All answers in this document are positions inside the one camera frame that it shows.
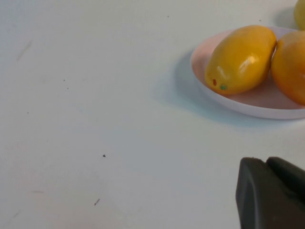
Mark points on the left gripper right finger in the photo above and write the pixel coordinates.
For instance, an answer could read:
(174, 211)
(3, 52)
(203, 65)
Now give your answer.
(290, 174)

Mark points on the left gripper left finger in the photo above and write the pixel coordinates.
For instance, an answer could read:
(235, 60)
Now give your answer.
(262, 202)

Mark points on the mango with orange end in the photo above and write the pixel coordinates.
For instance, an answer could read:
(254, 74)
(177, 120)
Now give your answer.
(290, 71)

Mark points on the glossy yellow mango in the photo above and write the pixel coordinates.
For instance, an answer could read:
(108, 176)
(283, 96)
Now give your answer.
(238, 59)

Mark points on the slim yellow banana green tip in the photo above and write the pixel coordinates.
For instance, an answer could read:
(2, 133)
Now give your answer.
(300, 14)

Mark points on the pink round plate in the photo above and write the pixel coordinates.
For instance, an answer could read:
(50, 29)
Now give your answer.
(250, 105)

